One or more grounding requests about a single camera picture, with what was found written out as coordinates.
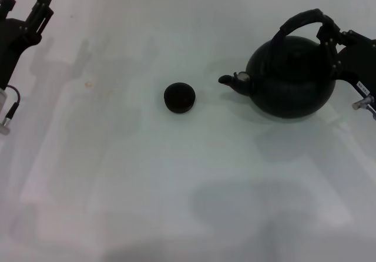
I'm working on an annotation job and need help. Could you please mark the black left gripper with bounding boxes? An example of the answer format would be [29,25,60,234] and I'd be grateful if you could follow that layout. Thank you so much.
[0,0,55,88]

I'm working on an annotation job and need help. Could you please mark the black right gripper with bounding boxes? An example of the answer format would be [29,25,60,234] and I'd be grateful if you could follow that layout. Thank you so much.
[316,23,376,97]

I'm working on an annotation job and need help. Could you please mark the black round teapot with handle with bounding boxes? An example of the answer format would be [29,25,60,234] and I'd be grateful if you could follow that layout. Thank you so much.
[218,8,337,120]

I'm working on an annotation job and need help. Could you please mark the small black teacup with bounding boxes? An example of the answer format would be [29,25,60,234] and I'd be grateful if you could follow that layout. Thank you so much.
[163,82,197,115]

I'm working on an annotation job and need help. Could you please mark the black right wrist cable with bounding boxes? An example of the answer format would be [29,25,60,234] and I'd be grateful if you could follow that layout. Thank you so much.
[351,95,376,120]

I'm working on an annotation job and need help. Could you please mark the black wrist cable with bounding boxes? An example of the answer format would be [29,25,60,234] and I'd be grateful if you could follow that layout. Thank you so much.
[351,95,376,120]
[4,85,21,125]

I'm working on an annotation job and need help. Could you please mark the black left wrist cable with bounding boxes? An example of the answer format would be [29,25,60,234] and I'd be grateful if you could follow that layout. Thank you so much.
[4,85,21,125]

